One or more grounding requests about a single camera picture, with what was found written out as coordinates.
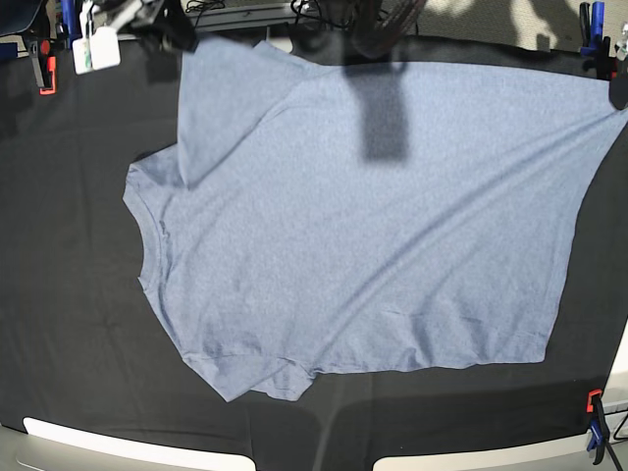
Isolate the orange blue clamp bottom right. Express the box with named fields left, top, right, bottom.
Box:
left=586, top=389, right=609, bottom=465

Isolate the black table cloth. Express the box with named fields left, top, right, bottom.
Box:
left=1, top=44, right=627, bottom=470

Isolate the orange clamp top left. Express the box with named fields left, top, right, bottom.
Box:
left=27, top=39, right=57, bottom=96

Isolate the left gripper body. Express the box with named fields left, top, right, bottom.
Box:
left=603, top=38, right=627, bottom=79

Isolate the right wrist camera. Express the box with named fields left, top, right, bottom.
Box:
left=72, top=26, right=121, bottom=76

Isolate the blue clamp top right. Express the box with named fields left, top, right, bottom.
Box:
left=579, top=1, right=610, bottom=67

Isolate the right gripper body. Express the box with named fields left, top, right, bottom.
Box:
left=82, top=0, right=165, bottom=34

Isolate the aluminium rail behind table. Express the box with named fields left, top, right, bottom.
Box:
left=187, top=3, right=295, bottom=31

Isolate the light blue t-shirt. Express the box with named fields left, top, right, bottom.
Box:
left=124, top=37, right=627, bottom=401

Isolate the blue clamp top left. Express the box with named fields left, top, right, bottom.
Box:
left=55, top=0, right=82, bottom=48

